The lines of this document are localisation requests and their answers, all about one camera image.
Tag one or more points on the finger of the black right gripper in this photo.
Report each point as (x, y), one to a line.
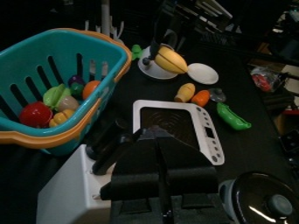
(171, 37)
(153, 49)

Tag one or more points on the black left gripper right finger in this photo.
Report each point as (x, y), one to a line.
(187, 169)

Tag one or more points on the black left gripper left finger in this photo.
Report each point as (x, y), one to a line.
(133, 163)

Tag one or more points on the yellow toy banana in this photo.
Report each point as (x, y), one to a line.
(171, 60)

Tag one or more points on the teal toy basket orange rim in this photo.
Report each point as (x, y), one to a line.
(57, 70)

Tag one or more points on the small green toy piece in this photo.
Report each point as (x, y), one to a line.
(136, 51)

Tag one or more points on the white bowl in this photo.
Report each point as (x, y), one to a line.
(155, 70)

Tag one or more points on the white toy plate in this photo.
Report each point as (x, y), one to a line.
(203, 73)

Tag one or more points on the white rack stand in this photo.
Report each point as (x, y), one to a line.
(105, 20)

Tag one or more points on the white toy induction stove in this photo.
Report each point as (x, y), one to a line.
(202, 122)

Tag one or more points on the orange toy carrot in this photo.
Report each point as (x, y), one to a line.
(200, 98)

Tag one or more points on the green toy pea pod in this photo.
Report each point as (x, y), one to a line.
(231, 118)

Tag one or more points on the orange toy fruit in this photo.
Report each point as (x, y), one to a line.
(89, 88)

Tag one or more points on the black round pan lid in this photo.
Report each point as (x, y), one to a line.
(260, 198)

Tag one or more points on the purple toy eggplant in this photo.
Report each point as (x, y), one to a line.
(76, 79)

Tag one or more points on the grey toy pot lid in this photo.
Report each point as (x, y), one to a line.
(216, 95)

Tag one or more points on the dark green toy vegetable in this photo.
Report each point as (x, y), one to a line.
(76, 89)

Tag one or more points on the yellow toy bell pepper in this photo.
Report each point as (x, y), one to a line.
(61, 117)

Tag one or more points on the beige toy mushroom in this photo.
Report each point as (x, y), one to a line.
(67, 102)

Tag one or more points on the red item in plastic bag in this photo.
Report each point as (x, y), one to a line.
(263, 79)

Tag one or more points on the green toy lettuce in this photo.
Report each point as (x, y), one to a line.
(55, 94)

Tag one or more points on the red toy tomato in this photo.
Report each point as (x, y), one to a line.
(35, 114)

